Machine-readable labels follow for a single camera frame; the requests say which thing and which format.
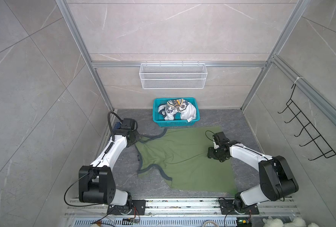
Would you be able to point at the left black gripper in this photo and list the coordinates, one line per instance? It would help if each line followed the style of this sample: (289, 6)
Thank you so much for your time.
(138, 137)

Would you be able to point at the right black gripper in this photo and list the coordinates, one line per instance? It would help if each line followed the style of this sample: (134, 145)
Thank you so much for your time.
(210, 153)

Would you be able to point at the green tank top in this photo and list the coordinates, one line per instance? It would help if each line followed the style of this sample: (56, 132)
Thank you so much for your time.
(180, 156)

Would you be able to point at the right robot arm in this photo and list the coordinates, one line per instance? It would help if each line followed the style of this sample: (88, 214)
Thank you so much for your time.
(276, 179)

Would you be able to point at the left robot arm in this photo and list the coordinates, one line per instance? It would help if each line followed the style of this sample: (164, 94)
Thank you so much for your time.
(96, 181)

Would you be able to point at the white patterned tank top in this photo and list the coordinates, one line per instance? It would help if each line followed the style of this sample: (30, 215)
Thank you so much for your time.
(187, 110)

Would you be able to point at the blue book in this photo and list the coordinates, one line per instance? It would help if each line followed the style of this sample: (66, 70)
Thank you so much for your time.
(116, 126)

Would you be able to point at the teal plastic basket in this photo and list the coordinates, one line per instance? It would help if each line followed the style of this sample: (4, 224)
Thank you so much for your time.
(177, 122)

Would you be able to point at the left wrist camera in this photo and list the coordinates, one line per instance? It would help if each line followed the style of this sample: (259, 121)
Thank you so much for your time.
(129, 124)

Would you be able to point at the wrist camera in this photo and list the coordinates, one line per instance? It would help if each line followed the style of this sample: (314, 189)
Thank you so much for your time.
(129, 124)
(220, 139)

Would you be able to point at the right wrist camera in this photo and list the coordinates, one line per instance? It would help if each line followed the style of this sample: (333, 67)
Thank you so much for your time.
(220, 139)

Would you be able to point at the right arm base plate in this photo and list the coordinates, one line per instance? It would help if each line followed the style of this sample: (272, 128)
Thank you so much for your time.
(234, 206)

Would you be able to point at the white wire mesh shelf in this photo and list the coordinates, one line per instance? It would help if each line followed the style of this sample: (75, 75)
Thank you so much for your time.
(173, 75)

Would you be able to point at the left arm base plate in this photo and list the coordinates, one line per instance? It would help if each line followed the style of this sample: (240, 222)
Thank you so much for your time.
(133, 207)

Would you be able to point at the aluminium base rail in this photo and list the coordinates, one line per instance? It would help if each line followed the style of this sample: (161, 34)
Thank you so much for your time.
(187, 207)

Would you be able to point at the black wire hook rack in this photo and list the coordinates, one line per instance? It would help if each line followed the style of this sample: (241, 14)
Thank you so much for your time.
(307, 126)

